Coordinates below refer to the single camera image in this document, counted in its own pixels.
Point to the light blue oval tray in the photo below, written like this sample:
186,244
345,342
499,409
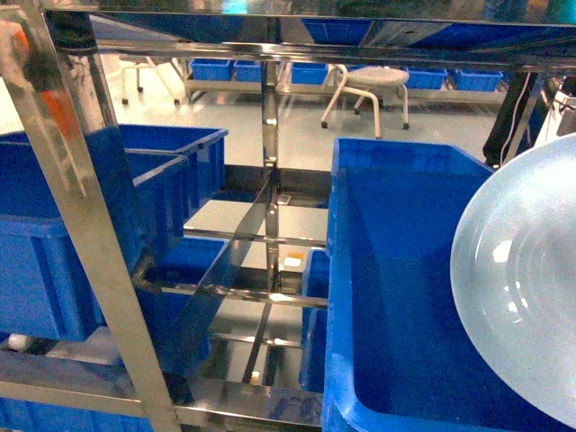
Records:
512,271

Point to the blue crate on shelf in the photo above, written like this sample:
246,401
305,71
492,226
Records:
397,355

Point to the stainless steel shelf cart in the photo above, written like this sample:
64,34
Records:
51,65

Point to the blue crate left rear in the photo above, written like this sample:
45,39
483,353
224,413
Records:
203,147

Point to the white round stool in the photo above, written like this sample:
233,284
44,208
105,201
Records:
363,82

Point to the blue crate left front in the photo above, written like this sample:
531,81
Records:
44,289

